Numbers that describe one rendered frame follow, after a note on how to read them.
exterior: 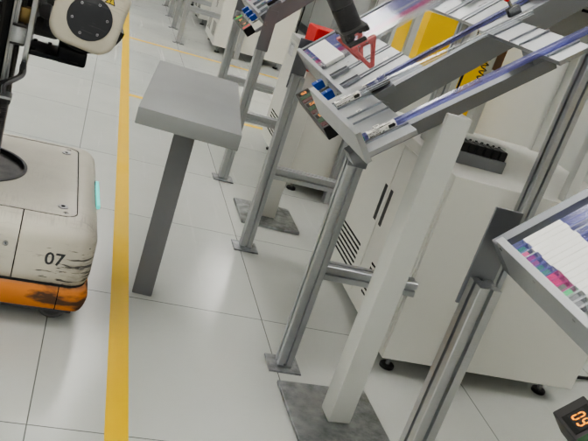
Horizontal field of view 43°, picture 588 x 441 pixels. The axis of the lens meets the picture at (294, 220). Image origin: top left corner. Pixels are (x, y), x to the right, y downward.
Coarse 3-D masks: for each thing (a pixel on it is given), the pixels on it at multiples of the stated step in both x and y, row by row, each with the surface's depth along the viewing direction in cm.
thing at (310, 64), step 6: (300, 48) 238; (300, 54) 236; (306, 54) 229; (306, 60) 228; (312, 60) 221; (306, 66) 238; (312, 66) 221; (318, 66) 214; (312, 72) 229; (318, 72) 213; (324, 72) 208; (318, 78) 221; (324, 78) 208; (330, 78) 201; (330, 84) 202; (336, 84) 195; (336, 90) 196; (342, 90) 189
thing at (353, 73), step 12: (384, 48) 208; (348, 60) 213; (360, 60) 208; (384, 60) 199; (396, 60) 195; (336, 72) 209; (348, 72) 205; (360, 72) 201; (372, 72) 197; (384, 72) 193; (348, 84) 197; (360, 84) 193
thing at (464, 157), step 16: (288, 80) 249; (464, 144) 206; (480, 144) 209; (496, 144) 228; (464, 160) 207; (480, 160) 208; (496, 160) 209; (288, 176) 259; (304, 176) 260; (320, 176) 265; (336, 272) 191; (352, 272) 192; (368, 272) 195; (416, 288) 198; (272, 368) 198; (288, 368) 200
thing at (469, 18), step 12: (456, 0) 213; (468, 0) 208; (480, 0) 203; (492, 0) 199; (516, 0) 191; (540, 0) 184; (444, 12) 209; (456, 12) 204; (468, 12) 200; (480, 12) 196; (492, 12) 192; (468, 24) 195
